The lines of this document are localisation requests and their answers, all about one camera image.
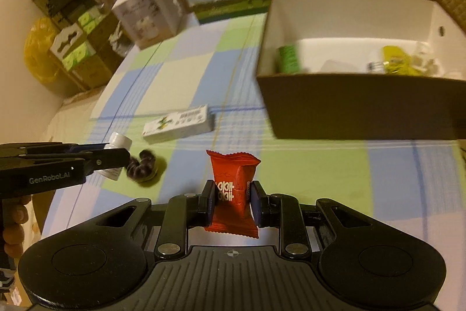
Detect small white bottle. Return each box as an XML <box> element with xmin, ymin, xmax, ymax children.
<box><xmin>100</xmin><ymin>132</ymin><xmax>133</xmax><ymax>181</ymax></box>

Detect dark velvet scrunchie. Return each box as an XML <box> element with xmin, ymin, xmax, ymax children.
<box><xmin>126</xmin><ymin>149</ymin><xmax>158</xmax><ymax>184</ymax></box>

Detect red snack packet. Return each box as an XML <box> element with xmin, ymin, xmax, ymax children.
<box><xmin>205</xmin><ymin>150</ymin><xmax>261</xmax><ymax>238</ymax></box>

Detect white ointment box with bird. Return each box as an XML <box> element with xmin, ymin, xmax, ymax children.
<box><xmin>142</xmin><ymin>105</ymin><xmax>215</xmax><ymax>144</ymax></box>

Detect green slim box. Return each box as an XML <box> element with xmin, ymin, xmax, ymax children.
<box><xmin>277</xmin><ymin>44</ymin><xmax>302</xmax><ymax>74</ymax></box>

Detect white tube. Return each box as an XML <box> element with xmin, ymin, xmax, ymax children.
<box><xmin>366</xmin><ymin>61</ymin><xmax>386</xmax><ymax>74</ymax></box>

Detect yellow snack packet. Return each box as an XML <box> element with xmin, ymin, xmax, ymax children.
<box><xmin>382</xmin><ymin>46</ymin><xmax>423</xmax><ymax>77</ymax></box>

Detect clear plastic tray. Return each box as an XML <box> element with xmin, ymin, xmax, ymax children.
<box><xmin>317</xmin><ymin>59</ymin><xmax>360</xmax><ymax>73</ymax></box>

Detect person's left hand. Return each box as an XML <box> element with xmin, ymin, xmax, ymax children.
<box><xmin>2</xmin><ymin>195</ymin><xmax>31</xmax><ymax>259</ymax></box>

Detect yellow plastic bag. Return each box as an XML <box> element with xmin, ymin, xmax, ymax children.
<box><xmin>24</xmin><ymin>17</ymin><xmax>62</xmax><ymax>85</ymax></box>

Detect checkered bed sheet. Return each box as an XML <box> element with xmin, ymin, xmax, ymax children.
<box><xmin>44</xmin><ymin>14</ymin><xmax>465</xmax><ymax>261</ymax></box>

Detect cardboard box with tissue packs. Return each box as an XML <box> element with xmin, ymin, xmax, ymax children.
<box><xmin>49</xmin><ymin>6</ymin><xmax>133</xmax><ymax>91</ymax></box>

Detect white appliance box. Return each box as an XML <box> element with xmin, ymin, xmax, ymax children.
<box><xmin>111</xmin><ymin>0</ymin><xmax>185</xmax><ymax>50</ymax></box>

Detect brown cardboard storage box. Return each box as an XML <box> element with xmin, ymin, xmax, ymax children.
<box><xmin>256</xmin><ymin>0</ymin><xmax>465</xmax><ymax>140</ymax></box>

